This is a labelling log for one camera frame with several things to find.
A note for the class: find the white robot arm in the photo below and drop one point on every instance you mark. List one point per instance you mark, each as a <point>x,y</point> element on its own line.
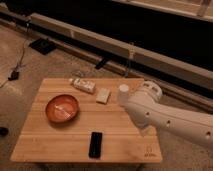
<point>144,108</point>

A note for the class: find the cream sponge block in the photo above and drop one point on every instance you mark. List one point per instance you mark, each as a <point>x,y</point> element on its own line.
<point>103,95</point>

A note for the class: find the white plastic cup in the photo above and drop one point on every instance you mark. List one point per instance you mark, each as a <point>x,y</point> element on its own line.
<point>123,94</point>

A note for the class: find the white tube bottle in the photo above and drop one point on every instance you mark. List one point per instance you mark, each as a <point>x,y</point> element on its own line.
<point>86,86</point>

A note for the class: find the wooden slatted table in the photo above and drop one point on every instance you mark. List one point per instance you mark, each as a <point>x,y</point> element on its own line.
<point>43,141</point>

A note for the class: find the orange bowl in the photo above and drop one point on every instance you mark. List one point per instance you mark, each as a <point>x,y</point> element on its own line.
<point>62,108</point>

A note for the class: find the black flat floor plate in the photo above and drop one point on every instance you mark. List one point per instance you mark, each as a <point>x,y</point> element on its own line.
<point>43,46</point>

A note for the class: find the dark object at left edge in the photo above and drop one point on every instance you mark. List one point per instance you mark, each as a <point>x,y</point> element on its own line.
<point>3,131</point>

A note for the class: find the black floor bracket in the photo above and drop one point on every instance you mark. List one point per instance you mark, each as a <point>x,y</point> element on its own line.
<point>101,63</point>

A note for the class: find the long beige baseboard rail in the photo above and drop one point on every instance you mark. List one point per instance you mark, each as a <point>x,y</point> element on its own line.
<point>160,63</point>

